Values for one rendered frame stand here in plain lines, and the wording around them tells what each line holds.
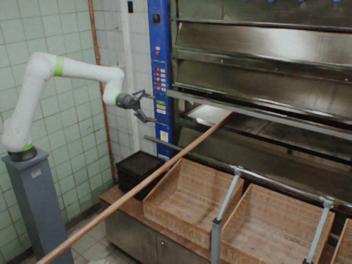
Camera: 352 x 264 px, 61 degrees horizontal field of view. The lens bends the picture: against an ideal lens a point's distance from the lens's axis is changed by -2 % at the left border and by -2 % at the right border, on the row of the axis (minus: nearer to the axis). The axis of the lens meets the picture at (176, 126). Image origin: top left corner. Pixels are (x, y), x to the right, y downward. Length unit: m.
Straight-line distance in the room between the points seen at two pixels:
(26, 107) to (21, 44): 0.86
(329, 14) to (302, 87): 0.40
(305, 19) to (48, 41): 1.81
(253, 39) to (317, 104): 0.51
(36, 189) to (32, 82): 0.72
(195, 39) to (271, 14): 0.53
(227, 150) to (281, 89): 0.61
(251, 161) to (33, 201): 1.43
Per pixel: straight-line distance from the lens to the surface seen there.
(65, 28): 2.66
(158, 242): 2.31
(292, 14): 1.80
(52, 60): 1.82
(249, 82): 1.95
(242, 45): 1.91
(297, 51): 1.79
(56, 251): 1.34
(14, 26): 2.46
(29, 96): 1.69
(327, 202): 1.62
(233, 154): 2.19
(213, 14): 2.02
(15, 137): 1.77
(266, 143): 2.03
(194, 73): 2.15
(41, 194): 2.11
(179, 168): 2.47
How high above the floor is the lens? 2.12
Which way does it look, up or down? 25 degrees down
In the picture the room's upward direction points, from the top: 2 degrees counter-clockwise
